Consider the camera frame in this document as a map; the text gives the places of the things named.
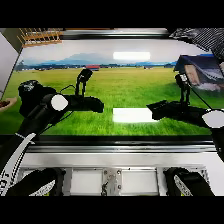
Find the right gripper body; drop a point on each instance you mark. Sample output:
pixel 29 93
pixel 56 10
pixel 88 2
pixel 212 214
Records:
pixel 170 111

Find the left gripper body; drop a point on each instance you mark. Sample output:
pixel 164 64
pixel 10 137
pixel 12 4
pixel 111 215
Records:
pixel 85 104

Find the black garment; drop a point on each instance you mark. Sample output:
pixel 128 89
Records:
pixel 31 95

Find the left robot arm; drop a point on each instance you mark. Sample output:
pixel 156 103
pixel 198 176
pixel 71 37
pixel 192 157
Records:
pixel 36 118

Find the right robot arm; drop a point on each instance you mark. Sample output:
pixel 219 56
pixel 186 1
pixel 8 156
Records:
pixel 215 120

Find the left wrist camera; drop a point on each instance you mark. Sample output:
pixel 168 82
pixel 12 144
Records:
pixel 83 78

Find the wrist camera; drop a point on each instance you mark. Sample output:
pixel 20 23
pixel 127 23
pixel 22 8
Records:
pixel 183 83
pixel 83 78

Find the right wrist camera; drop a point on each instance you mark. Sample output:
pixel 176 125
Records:
pixel 183 83

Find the silver frame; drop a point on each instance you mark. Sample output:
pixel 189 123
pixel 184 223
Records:
pixel 133 153

